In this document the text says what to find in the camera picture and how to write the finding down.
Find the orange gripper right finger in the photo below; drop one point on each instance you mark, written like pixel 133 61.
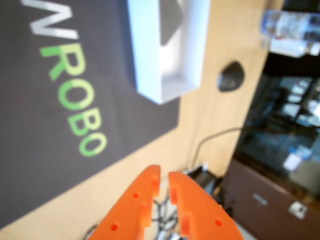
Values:
pixel 202 215

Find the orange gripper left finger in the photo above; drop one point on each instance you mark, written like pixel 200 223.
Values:
pixel 127 212

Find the grey square rounded case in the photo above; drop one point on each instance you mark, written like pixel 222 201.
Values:
pixel 170 20

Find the black electronic device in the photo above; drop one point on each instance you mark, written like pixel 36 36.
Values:
pixel 205 178

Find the brown cabinet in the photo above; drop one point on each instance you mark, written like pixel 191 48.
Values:
pixel 262 220

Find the white square tag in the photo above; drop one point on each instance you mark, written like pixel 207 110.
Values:
pixel 297 210

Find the dark glass shelf cabinet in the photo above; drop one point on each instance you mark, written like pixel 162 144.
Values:
pixel 275 112

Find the black oval computer mouse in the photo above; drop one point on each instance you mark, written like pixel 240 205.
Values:
pixel 230 77

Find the dark mat with WOWROBO print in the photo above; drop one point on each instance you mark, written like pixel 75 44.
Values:
pixel 25 112

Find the white open cardboard box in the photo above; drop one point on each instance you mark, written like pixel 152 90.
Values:
pixel 147 50

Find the clear plastic water bottle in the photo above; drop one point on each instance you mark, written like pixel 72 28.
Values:
pixel 290 30

